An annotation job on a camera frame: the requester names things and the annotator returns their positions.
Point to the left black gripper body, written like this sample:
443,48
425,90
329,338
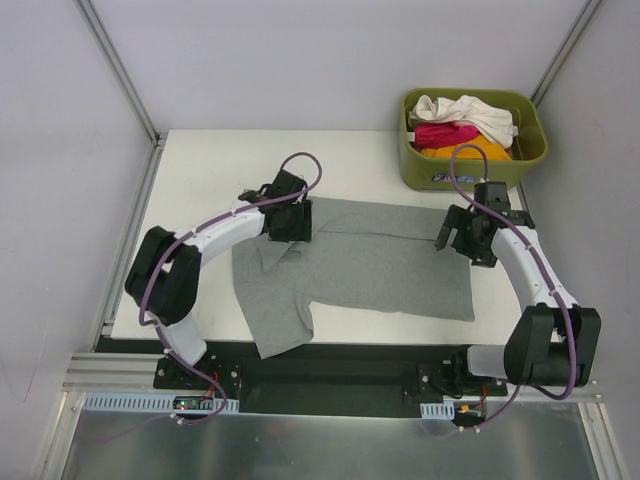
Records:
304,220

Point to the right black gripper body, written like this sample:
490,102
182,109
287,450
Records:
454,228

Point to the grey t shirt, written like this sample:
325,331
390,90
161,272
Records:
362,255

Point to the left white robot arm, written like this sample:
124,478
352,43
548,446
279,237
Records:
164,277

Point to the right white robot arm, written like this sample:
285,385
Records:
554,342

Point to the orange t shirt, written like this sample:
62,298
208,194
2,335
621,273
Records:
493,151

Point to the pink t shirt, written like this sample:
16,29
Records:
436,136

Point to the white t shirt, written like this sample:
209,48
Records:
495,124

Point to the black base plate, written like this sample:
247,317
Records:
389,381

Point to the right white cable duct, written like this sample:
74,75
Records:
444,410

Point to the white cable duct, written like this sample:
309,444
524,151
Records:
158,403
444,410

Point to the left aluminium frame post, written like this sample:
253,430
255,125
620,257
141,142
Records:
107,47

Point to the aluminium frame post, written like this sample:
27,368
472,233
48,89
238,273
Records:
579,26
107,47

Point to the right aluminium frame post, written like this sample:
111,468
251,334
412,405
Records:
579,26

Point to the aluminium rail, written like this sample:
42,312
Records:
113,372

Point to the left white cable duct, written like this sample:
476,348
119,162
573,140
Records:
158,403

